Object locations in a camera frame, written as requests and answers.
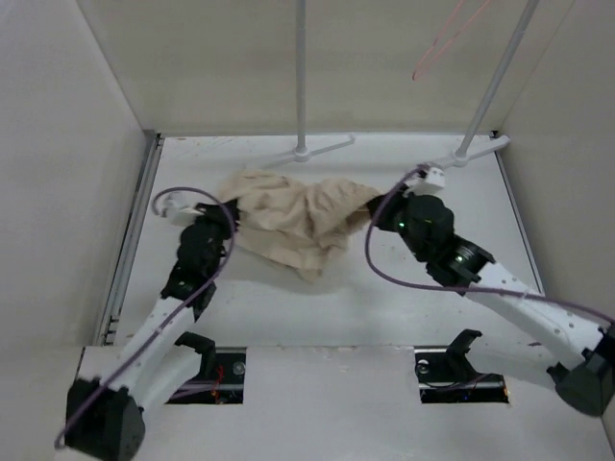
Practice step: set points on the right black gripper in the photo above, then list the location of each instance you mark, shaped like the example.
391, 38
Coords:
396, 199

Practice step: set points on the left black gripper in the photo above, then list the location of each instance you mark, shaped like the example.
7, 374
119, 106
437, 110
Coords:
216, 213

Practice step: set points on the beige trousers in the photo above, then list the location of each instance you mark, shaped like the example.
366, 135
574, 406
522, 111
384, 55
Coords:
302, 226

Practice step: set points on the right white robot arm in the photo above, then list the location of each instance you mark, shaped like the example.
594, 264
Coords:
573, 353

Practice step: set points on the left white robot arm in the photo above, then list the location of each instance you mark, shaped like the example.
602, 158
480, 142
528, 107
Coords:
106, 412

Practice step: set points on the right white rack stand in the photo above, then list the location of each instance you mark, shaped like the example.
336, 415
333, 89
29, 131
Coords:
464, 154

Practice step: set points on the white rack stand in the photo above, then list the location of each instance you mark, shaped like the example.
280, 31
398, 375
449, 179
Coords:
301, 153
464, 154

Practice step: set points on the left white rack stand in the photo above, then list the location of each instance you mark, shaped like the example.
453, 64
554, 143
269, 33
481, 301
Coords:
301, 153

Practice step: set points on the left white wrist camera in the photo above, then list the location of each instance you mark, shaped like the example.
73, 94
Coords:
176, 209

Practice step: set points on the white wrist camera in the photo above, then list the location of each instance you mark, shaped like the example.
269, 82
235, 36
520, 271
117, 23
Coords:
430, 180
176, 209

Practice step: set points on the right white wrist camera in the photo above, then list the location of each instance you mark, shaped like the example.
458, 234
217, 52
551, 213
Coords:
430, 180

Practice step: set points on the pink wire hanger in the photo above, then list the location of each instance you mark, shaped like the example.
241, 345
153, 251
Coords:
448, 34

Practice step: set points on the metal side rail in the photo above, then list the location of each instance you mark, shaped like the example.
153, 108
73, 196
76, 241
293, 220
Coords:
110, 311

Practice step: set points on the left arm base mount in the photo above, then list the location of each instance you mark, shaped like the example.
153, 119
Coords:
221, 376

